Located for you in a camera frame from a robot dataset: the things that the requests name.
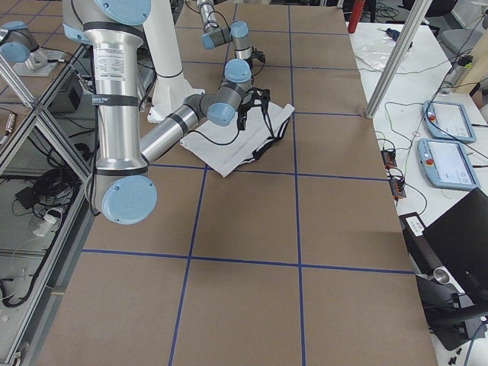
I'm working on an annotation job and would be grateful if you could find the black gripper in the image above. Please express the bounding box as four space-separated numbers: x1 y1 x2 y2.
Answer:
236 95 255 131

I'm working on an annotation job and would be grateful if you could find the grey cartoon print t-shirt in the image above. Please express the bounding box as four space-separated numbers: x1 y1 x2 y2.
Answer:
180 103 294 177

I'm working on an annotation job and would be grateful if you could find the neighbouring robot arm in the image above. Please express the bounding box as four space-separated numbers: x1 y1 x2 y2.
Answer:
1 21 56 77

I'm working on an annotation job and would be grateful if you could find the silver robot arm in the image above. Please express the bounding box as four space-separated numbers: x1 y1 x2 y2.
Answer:
63 1 252 225
196 1 253 62

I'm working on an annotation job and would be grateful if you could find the orange electronics board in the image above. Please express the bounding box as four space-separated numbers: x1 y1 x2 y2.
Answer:
388 177 406 201
380 149 397 169

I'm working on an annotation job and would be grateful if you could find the clear plastic sheet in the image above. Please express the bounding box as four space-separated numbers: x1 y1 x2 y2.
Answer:
354 36 396 71

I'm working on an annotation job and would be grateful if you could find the red cylinder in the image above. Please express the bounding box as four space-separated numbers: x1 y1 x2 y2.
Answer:
348 0 366 34

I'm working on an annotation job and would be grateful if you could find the near blue teach pendant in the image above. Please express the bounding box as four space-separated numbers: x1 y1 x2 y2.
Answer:
417 138 480 191

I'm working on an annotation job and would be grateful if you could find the blue teach pendant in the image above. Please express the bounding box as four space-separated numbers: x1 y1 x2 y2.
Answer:
422 100 477 143
417 138 480 191

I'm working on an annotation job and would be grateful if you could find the far blue teach pendant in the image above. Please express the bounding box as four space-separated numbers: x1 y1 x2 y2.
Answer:
422 100 477 143

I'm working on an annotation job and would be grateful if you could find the black laptop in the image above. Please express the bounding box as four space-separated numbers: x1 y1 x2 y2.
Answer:
399 188 487 329

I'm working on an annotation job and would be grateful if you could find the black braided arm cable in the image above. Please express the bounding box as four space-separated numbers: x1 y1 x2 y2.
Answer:
188 91 279 146

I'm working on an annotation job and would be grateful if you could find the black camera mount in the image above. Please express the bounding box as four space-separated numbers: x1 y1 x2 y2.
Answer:
252 50 266 64
252 87 271 114

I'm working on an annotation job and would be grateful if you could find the aluminium frame cage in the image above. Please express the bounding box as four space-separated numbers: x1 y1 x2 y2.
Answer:
1 46 99 365

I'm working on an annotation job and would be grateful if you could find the aluminium frame post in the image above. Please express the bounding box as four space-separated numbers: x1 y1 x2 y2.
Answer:
364 0 432 119

